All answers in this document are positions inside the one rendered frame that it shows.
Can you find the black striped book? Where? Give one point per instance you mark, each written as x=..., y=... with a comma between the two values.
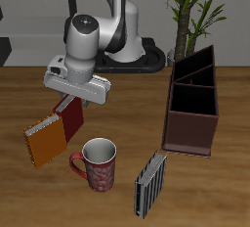
x=150, y=185

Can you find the red book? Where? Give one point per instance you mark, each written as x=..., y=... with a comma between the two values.
x=73, y=116

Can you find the dark brown desk caddy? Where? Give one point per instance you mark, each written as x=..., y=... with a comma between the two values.
x=192, y=113

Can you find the red patterned mug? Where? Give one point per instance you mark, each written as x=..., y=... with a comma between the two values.
x=97, y=165

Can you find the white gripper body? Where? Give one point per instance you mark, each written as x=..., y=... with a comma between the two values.
x=78, y=89

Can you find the green pot plant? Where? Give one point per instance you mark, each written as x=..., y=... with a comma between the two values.
x=188, y=19

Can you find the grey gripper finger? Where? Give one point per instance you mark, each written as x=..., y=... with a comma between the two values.
x=85, y=102
x=63, y=96

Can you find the orange book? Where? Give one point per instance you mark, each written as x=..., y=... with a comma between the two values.
x=47, y=141

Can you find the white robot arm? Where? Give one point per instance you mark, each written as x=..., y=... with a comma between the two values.
x=88, y=38

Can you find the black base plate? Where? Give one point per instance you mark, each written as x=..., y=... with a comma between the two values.
x=151, y=59

